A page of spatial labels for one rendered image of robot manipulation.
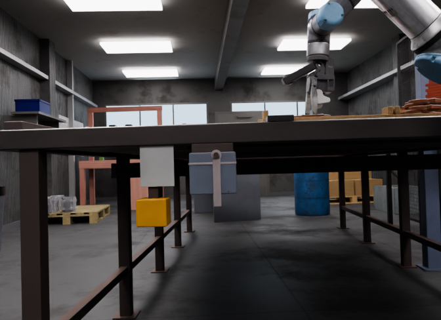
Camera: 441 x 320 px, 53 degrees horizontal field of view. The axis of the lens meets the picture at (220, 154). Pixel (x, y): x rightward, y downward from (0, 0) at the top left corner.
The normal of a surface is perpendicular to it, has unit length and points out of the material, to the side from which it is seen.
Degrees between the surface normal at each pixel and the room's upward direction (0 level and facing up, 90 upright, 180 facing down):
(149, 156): 90
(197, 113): 90
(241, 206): 90
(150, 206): 90
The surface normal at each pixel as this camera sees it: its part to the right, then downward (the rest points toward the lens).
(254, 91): 0.05, -0.03
